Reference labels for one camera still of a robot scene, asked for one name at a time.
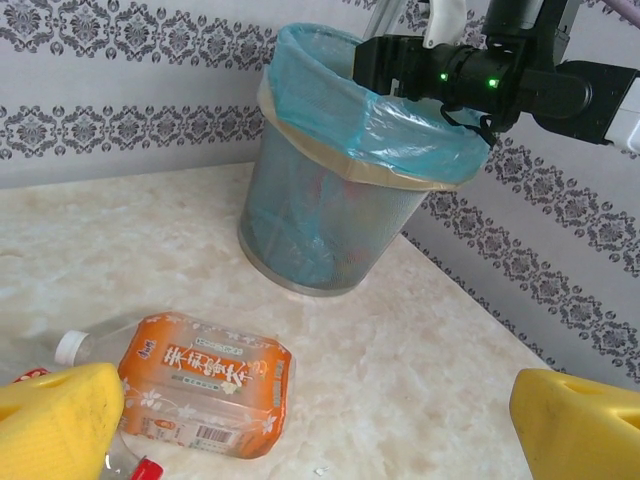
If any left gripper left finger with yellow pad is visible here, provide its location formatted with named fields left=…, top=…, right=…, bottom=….
left=0, top=362, right=127, bottom=480

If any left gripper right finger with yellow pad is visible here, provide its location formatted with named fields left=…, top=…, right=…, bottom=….
left=509, top=368, right=640, bottom=480

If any square bottle with orange label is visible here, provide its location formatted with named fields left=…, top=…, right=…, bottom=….
left=53, top=310, right=294, bottom=460

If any mesh bin with blue bag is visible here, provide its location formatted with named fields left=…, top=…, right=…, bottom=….
left=237, top=22, right=494, bottom=301

